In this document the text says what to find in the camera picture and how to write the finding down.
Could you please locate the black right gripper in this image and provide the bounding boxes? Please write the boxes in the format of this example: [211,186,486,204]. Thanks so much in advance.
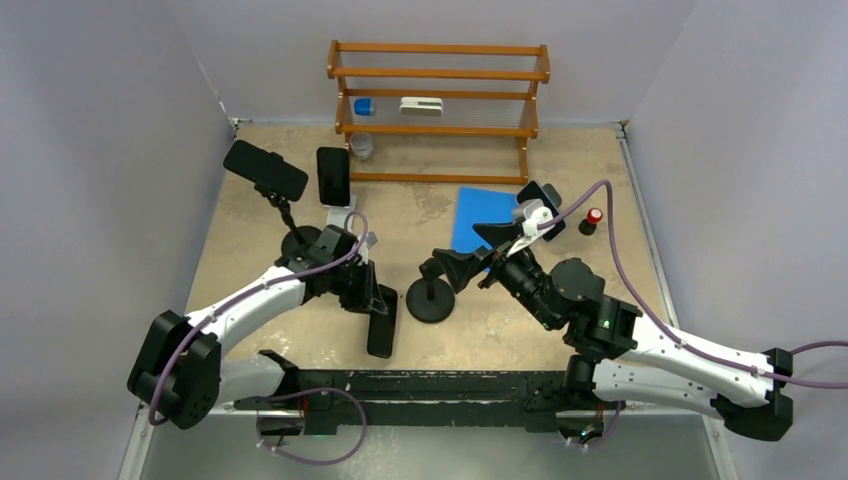
[433,223,560,330]

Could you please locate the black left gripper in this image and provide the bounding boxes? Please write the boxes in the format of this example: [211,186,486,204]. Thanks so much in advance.
[328,257,386,314]

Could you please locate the black smartphone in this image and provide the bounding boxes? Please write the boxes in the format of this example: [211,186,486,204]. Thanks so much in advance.
[366,311,397,359]

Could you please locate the black round-base phone stand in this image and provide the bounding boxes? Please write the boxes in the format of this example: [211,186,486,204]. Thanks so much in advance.
[406,258,455,324]

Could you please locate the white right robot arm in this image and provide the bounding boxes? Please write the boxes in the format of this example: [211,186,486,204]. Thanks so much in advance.
[432,241,794,442]

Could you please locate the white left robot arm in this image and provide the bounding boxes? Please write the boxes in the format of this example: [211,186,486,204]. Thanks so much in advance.
[127,225,398,429]

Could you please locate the black phone on wooden stand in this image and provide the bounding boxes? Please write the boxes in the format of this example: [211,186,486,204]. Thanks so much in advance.
[516,181,567,242]

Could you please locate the white folding phone stand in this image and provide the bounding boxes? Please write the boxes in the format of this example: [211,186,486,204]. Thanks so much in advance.
[325,194,357,227]

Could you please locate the black phone on white stand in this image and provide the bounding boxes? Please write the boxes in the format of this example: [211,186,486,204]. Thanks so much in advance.
[316,146,351,207]

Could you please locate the black phone on tripod stand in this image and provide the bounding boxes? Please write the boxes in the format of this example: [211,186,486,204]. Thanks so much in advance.
[223,140,309,201]

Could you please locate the blue rectangular mat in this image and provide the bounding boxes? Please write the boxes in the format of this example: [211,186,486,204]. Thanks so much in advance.
[450,186,517,254]

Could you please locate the red capped black bottle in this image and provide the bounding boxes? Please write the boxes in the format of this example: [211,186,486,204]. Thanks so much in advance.
[578,207,604,236]

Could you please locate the clear plastic cup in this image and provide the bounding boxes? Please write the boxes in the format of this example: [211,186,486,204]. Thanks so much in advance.
[348,133,374,161]

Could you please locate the white rectangular device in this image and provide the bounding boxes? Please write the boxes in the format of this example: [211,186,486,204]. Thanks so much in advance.
[398,96,444,117]

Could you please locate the blue small box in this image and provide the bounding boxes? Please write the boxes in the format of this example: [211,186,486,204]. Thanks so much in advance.
[353,97,375,117]

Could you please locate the orange wooden shelf rack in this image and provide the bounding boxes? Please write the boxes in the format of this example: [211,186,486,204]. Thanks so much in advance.
[326,40,551,185]

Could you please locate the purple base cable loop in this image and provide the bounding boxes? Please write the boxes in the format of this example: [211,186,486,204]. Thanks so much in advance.
[254,388,369,468]

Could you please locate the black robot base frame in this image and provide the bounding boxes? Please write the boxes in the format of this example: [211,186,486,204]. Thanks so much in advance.
[139,368,664,439]

